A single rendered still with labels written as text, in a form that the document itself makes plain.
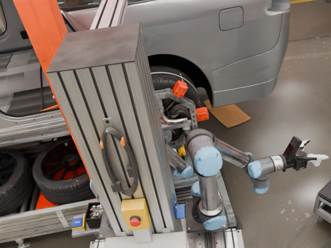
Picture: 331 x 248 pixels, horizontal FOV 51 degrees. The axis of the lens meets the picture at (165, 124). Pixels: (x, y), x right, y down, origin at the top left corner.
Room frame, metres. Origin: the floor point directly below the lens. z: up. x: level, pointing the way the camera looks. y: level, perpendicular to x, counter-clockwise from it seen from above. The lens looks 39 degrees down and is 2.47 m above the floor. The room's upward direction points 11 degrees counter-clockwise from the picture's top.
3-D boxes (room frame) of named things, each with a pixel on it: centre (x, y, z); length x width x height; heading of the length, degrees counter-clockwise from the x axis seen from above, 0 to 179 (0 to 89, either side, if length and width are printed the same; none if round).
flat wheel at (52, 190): (2.22, 0.85, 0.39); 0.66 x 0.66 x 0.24
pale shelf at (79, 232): (1.56, 0.58, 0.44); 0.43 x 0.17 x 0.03; 89
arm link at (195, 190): (1.18, -0.12, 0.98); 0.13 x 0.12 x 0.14; 7
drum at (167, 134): (1.95, 0.04, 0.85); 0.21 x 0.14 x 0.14; 179
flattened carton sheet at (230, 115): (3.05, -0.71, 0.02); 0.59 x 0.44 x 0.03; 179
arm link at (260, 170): (1.09, -0.40, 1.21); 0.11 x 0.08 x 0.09; 97
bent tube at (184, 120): (1.90, -0.06, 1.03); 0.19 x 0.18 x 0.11; 179
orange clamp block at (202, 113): (2.03, -0.28, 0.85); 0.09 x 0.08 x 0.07; 89
